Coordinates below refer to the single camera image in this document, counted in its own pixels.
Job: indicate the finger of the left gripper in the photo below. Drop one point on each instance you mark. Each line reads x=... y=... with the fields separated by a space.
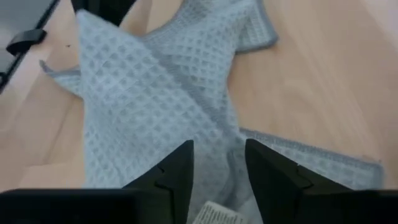
x=104 y=9

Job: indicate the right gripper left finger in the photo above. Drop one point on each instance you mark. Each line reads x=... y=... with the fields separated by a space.
x=174 y=174

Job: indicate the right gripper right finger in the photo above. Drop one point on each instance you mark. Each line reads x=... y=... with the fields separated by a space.
x=276 y=177

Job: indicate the grey microfiber towel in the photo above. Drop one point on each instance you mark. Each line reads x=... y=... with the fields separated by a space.
x=140 y=93

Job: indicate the black aluminium table frame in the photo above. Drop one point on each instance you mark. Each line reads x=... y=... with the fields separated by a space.
x=26 y=40

